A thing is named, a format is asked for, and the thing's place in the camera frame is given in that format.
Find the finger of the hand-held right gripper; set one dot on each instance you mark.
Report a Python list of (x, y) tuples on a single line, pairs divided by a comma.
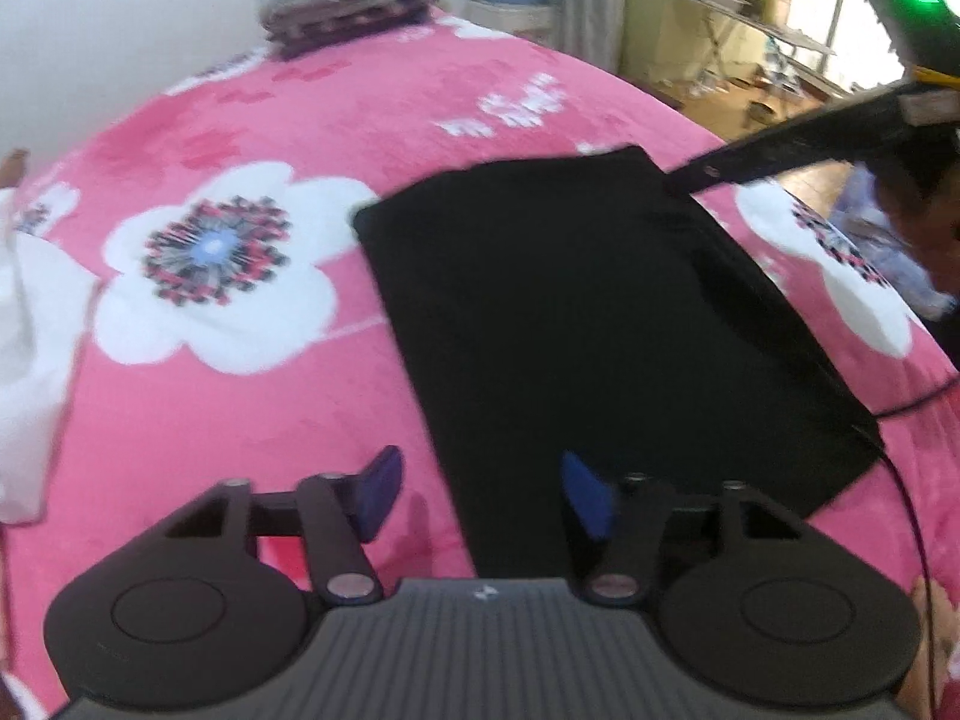
[(787, 142)]

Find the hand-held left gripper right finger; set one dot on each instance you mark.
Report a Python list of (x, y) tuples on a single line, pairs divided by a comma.
[(589, 499)]

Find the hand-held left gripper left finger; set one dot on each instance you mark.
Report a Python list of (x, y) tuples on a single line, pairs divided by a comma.
[(379, 491)]

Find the black printed t-shirt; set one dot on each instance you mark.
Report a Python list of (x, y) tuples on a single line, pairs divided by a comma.
[(600, 330)]

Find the dark patterned folded clothes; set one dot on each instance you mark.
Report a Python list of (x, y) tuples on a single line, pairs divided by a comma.
[(352, 22)]

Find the person's right hand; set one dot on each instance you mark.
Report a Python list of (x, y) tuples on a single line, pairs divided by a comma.
[(922, 210)]

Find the folding metal table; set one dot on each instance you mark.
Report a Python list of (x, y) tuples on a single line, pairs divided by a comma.
[(750, 11)]

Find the lavender padded jacket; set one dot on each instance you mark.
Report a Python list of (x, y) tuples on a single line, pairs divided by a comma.
[(892, 262)]

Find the pink floral blanket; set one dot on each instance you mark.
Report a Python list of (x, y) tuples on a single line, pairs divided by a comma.
[(225, 405)]

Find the beige curtain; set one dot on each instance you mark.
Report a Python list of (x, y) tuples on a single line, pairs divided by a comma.
[(592, 0)]

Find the white water dispenser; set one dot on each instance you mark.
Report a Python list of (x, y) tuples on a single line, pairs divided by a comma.
[(514, 22)]

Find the white cloth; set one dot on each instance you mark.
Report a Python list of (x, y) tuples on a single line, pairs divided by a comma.
[(30, 390)]

